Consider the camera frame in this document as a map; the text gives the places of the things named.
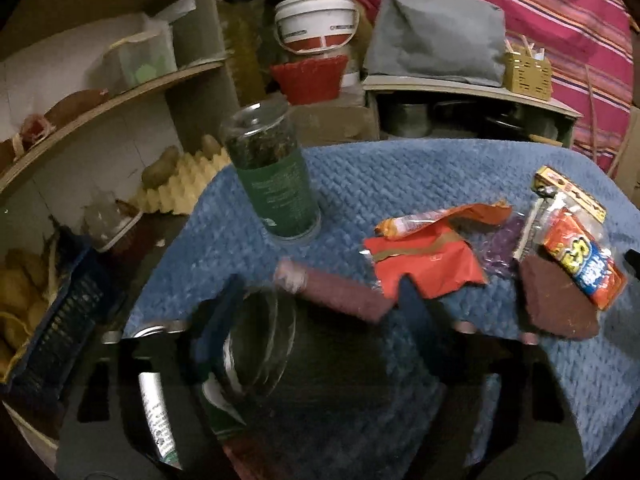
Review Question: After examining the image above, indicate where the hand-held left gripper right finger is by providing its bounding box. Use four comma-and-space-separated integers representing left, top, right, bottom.
396, 275, 591, 480

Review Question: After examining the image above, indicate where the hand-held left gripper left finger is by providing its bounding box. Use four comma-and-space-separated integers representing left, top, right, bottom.
55, 274, 251, 480

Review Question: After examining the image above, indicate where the red foil wrapper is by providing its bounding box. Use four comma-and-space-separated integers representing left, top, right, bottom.
363, 220, 488, 301

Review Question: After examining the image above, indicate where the dark glass cup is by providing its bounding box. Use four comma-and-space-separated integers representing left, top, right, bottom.
212, 287, 441, 441

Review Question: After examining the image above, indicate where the brown spice jar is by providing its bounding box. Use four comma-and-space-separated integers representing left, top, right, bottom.
122, 324, 211, 466

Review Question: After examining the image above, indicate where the orange candy wrapper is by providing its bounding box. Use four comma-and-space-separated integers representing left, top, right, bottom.
375, 200, 513, 241

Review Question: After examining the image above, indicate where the purple plastic packet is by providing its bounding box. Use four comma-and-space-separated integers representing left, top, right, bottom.
475, 212, 526, 281

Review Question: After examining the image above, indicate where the blue knitted blanket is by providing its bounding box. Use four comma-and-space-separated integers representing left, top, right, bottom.
122, 137, 640, 471

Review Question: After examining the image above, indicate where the yellow egg tray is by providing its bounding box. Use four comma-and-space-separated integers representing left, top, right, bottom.
135, 147, 233, 217

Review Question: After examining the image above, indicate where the green label glass jar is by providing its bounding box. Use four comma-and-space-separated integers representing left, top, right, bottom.
218, 100, 322, 242

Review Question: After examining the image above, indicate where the dark blue plastic crate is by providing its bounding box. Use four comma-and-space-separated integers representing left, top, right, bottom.
0, 245, 126, 401

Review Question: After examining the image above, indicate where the orange blue snack packet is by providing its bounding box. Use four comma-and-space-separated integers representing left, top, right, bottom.
515, 195, 628, 311

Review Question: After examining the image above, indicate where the steel cooking pot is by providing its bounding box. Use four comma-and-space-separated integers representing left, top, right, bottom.
385, 102, 433, 138

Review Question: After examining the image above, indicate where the yellow patterned box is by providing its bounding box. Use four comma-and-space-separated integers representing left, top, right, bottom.
534, 165, 607, 223

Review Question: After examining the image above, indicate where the cardboard box blue print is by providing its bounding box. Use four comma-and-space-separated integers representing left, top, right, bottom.
295, 95, 381, 143

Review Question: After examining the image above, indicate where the black cooking pot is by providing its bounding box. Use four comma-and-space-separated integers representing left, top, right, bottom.
482, 110, 561, 143

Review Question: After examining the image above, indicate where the low wooden cabinet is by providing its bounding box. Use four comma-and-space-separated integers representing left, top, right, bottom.
362, 76, 585, 150

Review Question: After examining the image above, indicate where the wooden shelf unit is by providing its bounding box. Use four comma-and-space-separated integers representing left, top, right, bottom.
0, 0, 241, 241

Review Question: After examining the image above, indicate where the red woven basket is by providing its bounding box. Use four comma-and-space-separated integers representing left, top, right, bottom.
270, 54, 350, 106

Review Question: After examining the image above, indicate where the sweet potato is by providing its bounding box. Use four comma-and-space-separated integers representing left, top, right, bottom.
42, 89, 108, 121

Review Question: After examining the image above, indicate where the yellow utensil holder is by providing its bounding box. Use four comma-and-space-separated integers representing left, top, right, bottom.
502, 35, 553, 101

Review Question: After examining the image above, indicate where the grey cushion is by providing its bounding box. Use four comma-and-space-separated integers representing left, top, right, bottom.
362, 0, 507, 88

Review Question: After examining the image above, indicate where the clear plastic container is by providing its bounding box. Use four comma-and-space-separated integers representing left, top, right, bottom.
102, 30, 178, 92

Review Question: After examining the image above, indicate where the large oil bottle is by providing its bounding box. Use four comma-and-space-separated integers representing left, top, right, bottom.
215, 0, 266, 106

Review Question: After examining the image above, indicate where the white plastic bucket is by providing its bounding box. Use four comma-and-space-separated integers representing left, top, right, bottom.
274, 0, 361, 56

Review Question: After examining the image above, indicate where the pink striped cloth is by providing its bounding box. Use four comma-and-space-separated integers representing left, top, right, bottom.
340, 0, 640, 173

